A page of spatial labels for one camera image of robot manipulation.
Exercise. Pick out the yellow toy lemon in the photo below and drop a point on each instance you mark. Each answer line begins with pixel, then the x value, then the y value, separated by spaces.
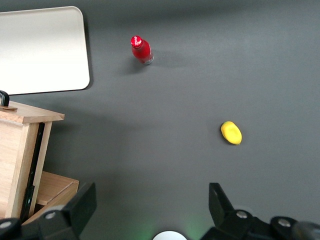
pixel 231 133

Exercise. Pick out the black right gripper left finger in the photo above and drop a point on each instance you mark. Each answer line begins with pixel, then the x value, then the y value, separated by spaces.
pixel 80 205

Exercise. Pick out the wooden drawer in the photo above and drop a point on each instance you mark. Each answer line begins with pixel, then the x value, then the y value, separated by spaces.
pixel 15 155

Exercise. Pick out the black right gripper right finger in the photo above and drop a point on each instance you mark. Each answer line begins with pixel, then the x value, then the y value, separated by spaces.
pixel 222 212

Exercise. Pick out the wooden drawer cabinet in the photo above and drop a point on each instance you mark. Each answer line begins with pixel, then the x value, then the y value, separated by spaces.
pixel 56 186

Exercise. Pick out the red bottle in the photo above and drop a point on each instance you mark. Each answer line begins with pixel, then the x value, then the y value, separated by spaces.
pixel 142 51

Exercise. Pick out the beige rectangular tray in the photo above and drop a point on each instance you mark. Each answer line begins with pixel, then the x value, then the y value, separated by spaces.
pixel 42 52

